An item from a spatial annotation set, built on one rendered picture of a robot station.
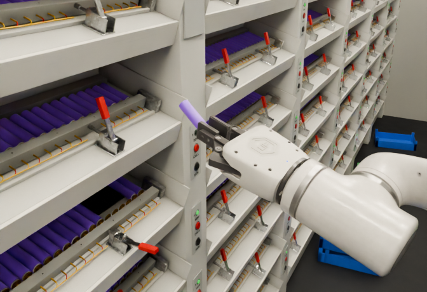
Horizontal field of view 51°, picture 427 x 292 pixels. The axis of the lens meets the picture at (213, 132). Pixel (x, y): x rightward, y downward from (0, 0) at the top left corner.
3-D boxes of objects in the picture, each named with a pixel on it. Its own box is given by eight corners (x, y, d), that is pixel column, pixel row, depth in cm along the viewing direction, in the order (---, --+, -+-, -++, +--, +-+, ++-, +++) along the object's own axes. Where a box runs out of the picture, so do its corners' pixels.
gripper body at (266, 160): (325, 150, 63) (262, 115, 68) (284, 181, 56) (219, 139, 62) (312, 189, 67) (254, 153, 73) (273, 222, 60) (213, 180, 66)
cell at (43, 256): (23, 240, 74) (51, 261, 72) (14, 246, 73) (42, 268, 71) (23, 232, 73) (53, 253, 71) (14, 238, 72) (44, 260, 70)
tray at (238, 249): (281, 216, 167) (294, 188, 160) (202, 327, 117) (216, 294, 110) (234, 190, 173) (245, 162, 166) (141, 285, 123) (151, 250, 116)
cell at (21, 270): (2, 254, 71) (31, 276, 69) (-8, 261, 69) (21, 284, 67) (2, 246, 70) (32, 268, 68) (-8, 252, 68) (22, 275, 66)
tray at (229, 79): (290, 66, 146) (306, 27, 139) (200, 126, 96) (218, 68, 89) (237, 42, 152) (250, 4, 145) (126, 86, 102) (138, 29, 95)
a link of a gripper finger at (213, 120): (253, 127, 69) (222, 109, 73) (241, 135, 67) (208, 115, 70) (250, 144, 71) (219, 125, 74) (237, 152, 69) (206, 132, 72)
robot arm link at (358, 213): (337, 152, 60) (297, 195, 55) (433, 205, 53) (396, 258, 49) (329, 189, 66) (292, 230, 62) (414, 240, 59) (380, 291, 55)
